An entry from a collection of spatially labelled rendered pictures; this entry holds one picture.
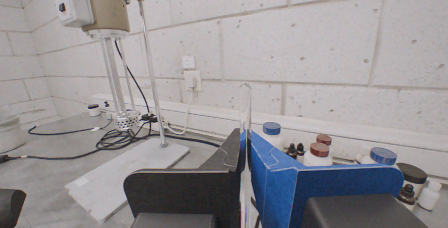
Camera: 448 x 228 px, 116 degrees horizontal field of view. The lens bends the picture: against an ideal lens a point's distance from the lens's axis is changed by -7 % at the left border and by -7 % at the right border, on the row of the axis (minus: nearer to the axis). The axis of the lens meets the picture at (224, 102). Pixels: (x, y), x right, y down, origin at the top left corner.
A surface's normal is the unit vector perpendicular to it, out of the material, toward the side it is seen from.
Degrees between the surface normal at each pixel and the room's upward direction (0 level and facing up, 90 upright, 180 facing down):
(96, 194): 0
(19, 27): 90
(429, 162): 90
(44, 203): 0
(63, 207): 0
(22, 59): 90
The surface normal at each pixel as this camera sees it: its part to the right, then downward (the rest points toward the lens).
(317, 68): -0.45, 0.27
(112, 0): 0.82, 0.12
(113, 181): -0.04, -0.96
